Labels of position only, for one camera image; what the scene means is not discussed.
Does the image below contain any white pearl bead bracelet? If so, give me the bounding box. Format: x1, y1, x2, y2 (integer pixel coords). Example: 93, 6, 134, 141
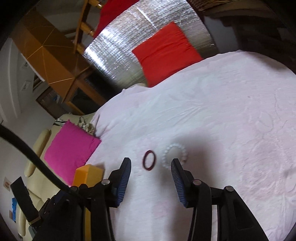
161, 143, 188, 169

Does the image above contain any orange cardboard box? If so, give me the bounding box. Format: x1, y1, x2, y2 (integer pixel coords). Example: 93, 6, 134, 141
72, 164, 104, 240

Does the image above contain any dark red thin bangle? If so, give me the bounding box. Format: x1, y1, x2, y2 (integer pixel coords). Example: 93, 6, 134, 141
142, 150, 157, 171

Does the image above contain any magenta pillow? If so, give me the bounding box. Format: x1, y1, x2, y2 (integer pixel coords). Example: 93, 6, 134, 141
44, 120, 101, 186

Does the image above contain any patterned fabric bundle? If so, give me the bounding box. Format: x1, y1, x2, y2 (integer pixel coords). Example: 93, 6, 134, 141
77, 116, 95, 136

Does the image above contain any pale pink bedspread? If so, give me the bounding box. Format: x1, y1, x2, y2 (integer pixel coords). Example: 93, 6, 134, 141
88, 51, 295, 240

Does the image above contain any wooden cabinet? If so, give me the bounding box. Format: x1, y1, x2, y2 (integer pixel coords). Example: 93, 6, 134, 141
11, 11, 115, 114

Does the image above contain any silver foil insulation sheet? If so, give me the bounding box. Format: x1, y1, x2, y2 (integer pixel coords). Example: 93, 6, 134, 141
83, 1, 218, 90

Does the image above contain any red pillow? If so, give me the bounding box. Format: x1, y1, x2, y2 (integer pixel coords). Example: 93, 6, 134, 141
132, 22, 203, 87

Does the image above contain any red cloth on chair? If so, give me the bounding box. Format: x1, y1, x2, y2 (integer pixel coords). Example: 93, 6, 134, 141
93, 0, 138, 39

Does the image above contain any black cable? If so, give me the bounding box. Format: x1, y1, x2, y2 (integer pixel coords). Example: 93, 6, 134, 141
0, 124, 72, 194

